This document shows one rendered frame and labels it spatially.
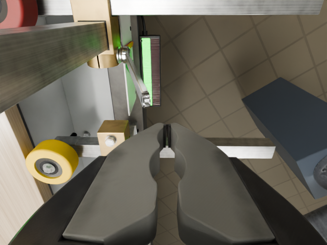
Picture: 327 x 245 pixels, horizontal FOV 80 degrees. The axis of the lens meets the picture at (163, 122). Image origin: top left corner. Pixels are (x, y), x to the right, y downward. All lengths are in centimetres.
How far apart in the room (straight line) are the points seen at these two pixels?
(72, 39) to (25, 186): 34
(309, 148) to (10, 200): 91
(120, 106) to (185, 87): 76
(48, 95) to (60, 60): 41
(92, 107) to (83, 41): 43
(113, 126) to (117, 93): 15
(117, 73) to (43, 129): 23
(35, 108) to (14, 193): 18
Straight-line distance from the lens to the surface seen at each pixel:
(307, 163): 91
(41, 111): 56
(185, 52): 119
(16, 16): 31
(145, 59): 47
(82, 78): 62
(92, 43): 25
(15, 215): 56
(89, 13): 31
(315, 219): 84
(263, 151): 43
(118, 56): 33
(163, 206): 189
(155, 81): 49
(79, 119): 68
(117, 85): 50
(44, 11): 35
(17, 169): 45
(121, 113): 53
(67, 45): 19
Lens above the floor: 117
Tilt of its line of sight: 61 degrees down
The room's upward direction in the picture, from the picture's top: 178 degrees counter-clockwise
